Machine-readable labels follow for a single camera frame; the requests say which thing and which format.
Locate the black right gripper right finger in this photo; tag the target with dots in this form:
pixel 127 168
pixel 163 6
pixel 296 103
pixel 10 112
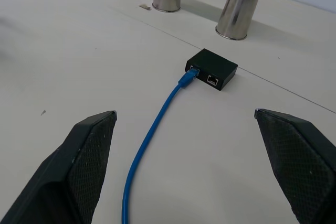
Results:
pixel 296 161

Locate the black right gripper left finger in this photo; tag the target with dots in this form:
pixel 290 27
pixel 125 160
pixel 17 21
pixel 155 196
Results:
pixel 65 171

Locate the black network adapter box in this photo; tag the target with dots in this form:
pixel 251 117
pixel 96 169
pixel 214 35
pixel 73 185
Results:
pixel 213 69

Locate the small tape scrap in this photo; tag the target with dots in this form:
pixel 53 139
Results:
pixel 145 6

